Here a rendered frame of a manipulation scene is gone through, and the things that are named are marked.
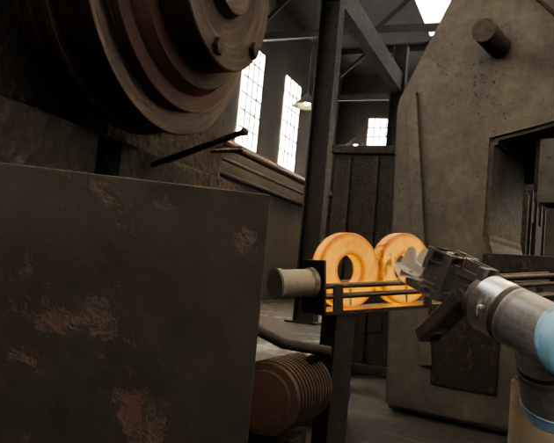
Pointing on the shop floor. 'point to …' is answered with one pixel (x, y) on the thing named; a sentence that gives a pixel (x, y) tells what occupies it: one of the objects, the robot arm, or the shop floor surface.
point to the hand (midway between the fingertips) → (398, 269)
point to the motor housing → (287, 397)
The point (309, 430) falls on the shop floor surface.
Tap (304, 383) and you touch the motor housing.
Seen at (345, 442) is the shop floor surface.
